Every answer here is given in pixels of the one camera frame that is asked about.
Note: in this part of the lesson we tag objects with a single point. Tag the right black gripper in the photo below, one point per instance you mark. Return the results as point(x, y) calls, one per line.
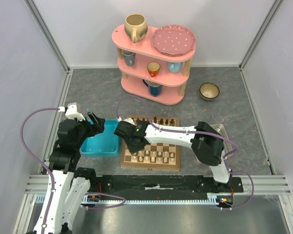
point(132, 142)

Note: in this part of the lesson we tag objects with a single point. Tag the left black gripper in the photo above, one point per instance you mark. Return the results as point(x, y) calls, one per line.
point(98, 126)

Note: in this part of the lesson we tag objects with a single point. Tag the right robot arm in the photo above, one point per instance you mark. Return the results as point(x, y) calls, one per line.
point(182, 136)

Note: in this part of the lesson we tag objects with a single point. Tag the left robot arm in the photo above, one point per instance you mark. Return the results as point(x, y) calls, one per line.
point(67, 185)

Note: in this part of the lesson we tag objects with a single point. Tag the wooden chess board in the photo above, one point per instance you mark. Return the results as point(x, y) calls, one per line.
point(159, 156)

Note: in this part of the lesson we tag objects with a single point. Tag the blue plastic bin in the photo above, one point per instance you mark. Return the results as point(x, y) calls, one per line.
point(106, 144)

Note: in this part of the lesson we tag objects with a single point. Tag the dark blue mug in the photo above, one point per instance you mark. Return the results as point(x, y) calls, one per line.
point(154, 88)

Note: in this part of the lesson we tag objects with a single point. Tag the pink three-tier shelf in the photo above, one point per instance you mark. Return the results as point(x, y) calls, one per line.
point(132, 76)

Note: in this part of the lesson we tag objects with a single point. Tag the orange cup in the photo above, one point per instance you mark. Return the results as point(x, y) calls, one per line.
point(153, 69)

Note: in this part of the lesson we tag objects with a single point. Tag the grey-blue mug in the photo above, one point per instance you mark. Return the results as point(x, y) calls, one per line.
point(129, 57)

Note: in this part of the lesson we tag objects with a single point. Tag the light blue mug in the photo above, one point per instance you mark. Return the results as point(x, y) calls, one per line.
point(174, 67)

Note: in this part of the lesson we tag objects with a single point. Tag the pink clear plastic tray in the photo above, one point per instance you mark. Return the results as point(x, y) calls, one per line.
point(222, 131)

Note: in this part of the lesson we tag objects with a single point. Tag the brown ceramic bowl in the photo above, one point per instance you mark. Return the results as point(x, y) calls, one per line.
point(209, 91)

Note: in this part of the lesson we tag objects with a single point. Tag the beige ceramic mug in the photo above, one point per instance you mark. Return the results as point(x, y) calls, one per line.
point(136, 27)

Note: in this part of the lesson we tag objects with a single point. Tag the pink polka dot plate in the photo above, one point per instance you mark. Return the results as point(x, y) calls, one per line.
point(173, 40)

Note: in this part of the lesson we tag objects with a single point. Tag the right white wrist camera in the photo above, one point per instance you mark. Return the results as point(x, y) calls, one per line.
point(129, 120)

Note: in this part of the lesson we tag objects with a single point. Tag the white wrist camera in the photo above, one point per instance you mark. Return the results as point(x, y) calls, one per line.
point(71, 111)
point(129, 120)

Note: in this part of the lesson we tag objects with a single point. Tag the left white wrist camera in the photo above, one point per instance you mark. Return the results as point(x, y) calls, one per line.
point(71, 111)

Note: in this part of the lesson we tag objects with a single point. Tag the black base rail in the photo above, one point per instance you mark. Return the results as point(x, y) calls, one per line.
point(163, 187)

